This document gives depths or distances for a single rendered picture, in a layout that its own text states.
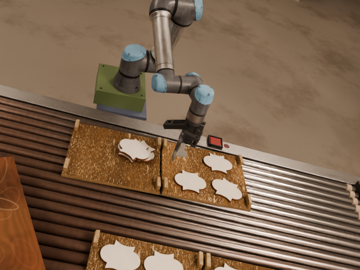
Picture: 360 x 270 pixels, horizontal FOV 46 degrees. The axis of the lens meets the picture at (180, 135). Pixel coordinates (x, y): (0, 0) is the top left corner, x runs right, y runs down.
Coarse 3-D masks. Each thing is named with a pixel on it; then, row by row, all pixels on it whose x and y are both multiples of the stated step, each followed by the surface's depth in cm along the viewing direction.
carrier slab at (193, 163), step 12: (168, 144) 206; (168, 156) 199; (192, 156) 204; (204, 156) 207; (228, 156) 212; (168, 168) 192; (180, 168) 195; (192, 168) 197; (204, 168) 200; (240, 168) 208; (168, 180) 186; (204, 180) 193; (228, 180) 198; (240, 180) 201; (168, 192) 181; (180, 192) 183; (192, 192) 185; (204, 192) 187; (216, 204) 185; (228, 204) 186; (240, 204) 188
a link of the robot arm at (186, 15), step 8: (176, 0) 182; (184, 0) 183; (192, 0) 185; (200, 0) 187; (176, 8) 183; (184, 8) 184; (192, 8) 185; (200, 8) 187; (176, 16) 187; (184, 16) 187; (192, 16) 188; (200, 16) 189; (176, 24) 192; (184, 24) 192; (176, 32) 199; (176, 40) 204; (152, 48) 218; (152, 56) 216; (152, 64) 218; (152, 72) 223
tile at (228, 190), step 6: (216, 180) 194; (222, 180) 196; (216, 186) 191; (222, 186) 192; (228, 186) 193; (234, 186) 195; (216, 192) 188; (222, 192) 189; (228, 192) 190; (234, 192) 191; (240, 192) 193; (228, 198) 187; (234, 198) 188; (240, 198) 190
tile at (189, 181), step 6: (180, 174) 190; (186, 174) 191; (192, 174) 192; (174, 180) 187; (180, 180) 187; (186, 180) 188; (192, 180) 189; (198, 180) 191; (180, 186) 185; (186, 186) 185; (192, 186) 186; (198, 186) 187; (204, 186) 188; (198, 192) 184
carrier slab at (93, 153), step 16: (80, 128) 195; (96, 128) 199; (80, 144) 187; (96, 144) 190; (112, 144) 193; (80, 160) 180; (96, 160) 182; (112, 160) 185; (128, 160) 188; (64, 176) 172; (80, 176) 173; (96, 176) 175; (112, 176) 178; (128, 176) 181; (144, 176) 184
